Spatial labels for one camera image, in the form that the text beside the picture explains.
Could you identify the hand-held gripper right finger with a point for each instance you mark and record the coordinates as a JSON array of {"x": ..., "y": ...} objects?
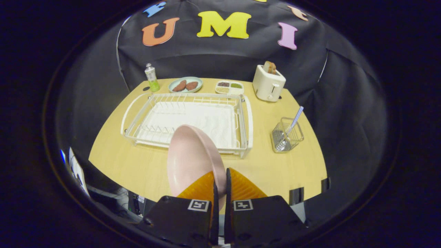
[{"x": 262, "y": 220}]

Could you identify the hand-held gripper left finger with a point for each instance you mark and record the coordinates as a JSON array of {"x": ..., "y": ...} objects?
[{"x": 179, "y": 220}]

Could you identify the pink plate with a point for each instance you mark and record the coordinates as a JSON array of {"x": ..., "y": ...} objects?
[{"x": 189, "y": 158}]

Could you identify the white divided dish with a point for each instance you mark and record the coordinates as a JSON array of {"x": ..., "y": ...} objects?
[{"x": 229, "y": 88}]

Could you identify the light green plate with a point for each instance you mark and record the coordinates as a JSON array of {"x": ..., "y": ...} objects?
[{"x": 186, "y": 78}]

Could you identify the green dish soap bottle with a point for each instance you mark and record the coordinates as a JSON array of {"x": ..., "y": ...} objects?
[{"x": 152, "y": 81}]

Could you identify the brown patty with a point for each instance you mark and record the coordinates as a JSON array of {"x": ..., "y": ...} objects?
[
  {"x": 192, "y": 85},
  {"x": 179, "y": 86}
]

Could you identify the white toaster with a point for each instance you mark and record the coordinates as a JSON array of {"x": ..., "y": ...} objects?
[{"x": 267, "y": 86}]

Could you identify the brown bread slice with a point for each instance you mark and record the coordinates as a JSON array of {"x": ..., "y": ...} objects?
[{"x": 269, "y": 67}]

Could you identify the black backdrop cloth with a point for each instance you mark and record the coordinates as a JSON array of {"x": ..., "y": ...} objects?
[{"x": 224, "y": 58}]

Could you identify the black table bracket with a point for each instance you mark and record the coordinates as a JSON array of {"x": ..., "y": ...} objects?
[
  {"x": 296, "y": 196},
  {"x": 326, "y": 185}
]

